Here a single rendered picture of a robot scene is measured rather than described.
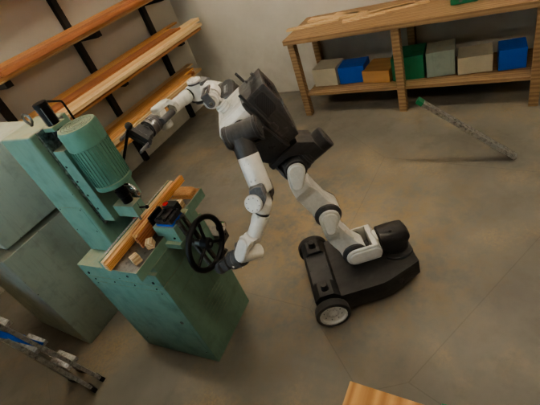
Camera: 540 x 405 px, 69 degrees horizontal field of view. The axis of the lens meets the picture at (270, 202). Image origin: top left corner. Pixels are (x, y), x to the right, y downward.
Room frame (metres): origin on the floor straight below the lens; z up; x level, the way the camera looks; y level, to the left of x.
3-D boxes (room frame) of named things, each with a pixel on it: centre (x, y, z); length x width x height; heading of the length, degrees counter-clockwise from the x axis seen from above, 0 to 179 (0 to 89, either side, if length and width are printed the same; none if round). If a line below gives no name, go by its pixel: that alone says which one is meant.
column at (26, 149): (1.86, 0.87, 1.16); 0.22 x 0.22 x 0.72; 54
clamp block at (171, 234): (1.58, 0.47, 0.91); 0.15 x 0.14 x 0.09; 144
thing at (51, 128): (1.77, 0.75, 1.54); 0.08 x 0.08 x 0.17; 54
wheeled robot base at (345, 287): (1.60, -0.37, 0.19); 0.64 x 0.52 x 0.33; 84
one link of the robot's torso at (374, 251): (1.60, -0.40, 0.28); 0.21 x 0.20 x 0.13; 84
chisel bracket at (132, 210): (1.70, 0.65, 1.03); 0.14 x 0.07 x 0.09; 54
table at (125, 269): (1.63, 0.54, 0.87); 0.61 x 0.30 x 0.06; 144
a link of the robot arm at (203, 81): (2.03, 0.08, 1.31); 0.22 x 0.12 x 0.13; 31
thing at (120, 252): (1.72, 0.61, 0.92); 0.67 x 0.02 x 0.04; 144
